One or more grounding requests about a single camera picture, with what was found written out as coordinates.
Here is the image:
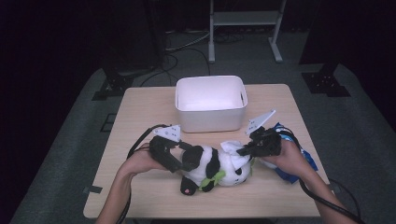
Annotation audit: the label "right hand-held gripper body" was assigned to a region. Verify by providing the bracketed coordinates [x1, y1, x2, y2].
[245, 109, 283, 158]

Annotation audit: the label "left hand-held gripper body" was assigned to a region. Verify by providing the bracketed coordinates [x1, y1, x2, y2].
[148, 124, 182, 172]

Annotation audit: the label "white wet wipe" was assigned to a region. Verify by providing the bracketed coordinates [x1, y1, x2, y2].
[219, 140, 251, 171]

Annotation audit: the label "panda plush toy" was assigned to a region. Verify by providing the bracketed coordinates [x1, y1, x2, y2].
[179, 143, 258, 196]

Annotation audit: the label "white plastic bin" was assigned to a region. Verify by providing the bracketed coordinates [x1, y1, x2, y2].
[175, 75, 248, 133]

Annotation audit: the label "blue white snack bag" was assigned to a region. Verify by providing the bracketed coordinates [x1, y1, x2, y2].
[267, 121, 319, 185]

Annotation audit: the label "person's left hand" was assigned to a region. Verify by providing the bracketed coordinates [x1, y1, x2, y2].
[120, 143, 169, 178]

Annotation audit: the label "person's right hand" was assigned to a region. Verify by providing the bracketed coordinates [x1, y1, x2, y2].
[260, 139, 309, 182]

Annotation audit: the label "black stand base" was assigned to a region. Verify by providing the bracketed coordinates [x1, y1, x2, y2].
[92, 66, 134, 102]
[301, 63, 351, 98]

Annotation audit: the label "right hand-held gripper cable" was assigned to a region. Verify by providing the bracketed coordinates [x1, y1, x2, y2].
[278, 129, 367, 224]

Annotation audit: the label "black floor cables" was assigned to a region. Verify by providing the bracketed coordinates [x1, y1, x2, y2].
[139, 27, 213, 88]

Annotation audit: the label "white metal stand frame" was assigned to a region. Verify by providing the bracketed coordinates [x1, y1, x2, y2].
[208, 0, 288, 64]

